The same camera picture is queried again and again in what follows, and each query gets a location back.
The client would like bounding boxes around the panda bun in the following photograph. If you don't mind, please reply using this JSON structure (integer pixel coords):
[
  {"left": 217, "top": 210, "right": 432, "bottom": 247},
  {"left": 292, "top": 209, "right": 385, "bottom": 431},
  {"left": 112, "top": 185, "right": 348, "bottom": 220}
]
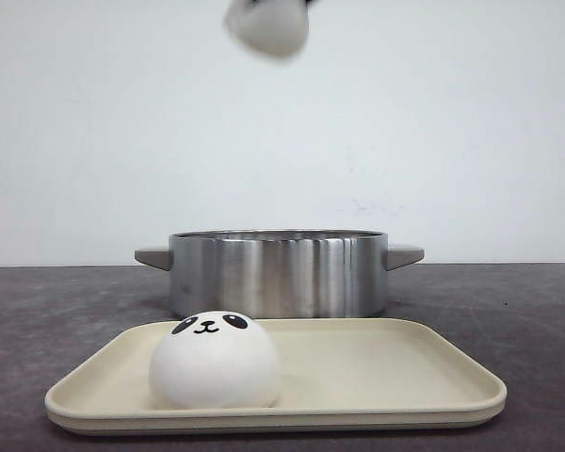
[
  {"left": 223, "top": 0, "right": 311, "bottom": 58},
  {"left": 148, "top": 311, "right": 283, "bottom": 409}
]

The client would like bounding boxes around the stainless steel steamer pot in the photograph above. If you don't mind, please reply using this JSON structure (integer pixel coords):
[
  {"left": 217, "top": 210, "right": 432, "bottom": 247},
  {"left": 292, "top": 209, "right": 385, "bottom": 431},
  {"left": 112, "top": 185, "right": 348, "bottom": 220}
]
[{"left": 135, "top": 229, "right": 425, "bottom": 318}]

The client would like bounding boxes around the cream rectangular plastic tray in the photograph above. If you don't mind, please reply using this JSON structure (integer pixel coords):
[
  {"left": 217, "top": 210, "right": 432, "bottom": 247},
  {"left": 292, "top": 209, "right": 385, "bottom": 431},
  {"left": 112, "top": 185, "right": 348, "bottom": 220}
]
[{"left": 44, "top": 318, "right": 508, "bottom": 436}]

